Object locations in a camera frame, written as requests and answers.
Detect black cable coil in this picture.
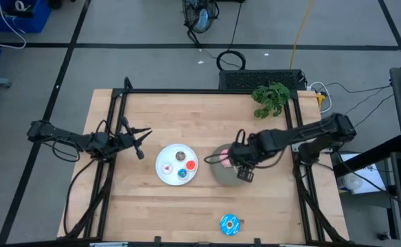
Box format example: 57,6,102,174
216,50,247,71

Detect grey round plate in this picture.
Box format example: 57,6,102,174
209,143,253,188

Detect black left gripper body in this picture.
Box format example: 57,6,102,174
117,116,146,161

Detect white round plate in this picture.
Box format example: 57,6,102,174
154,143,199,187

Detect green leafy plant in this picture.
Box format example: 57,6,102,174
251,81,291,120

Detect white paper sheet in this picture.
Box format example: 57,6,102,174
337,152,387,196

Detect black floor fan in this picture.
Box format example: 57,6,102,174
181,0,220,35

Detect yellow cable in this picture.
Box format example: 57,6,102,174
288,0,315,70

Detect white tape roll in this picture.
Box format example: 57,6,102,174
343,172,360,190

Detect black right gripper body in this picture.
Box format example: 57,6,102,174
228,141,256,169

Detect pink frosted donut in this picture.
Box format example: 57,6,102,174
219,148,231,169

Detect blue donut with white drizzle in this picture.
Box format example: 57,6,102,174
219,213,241,237

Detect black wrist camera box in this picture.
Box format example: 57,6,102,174
236,167,255,183

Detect black aluminium table frame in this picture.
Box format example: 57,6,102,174
62,77,351,245

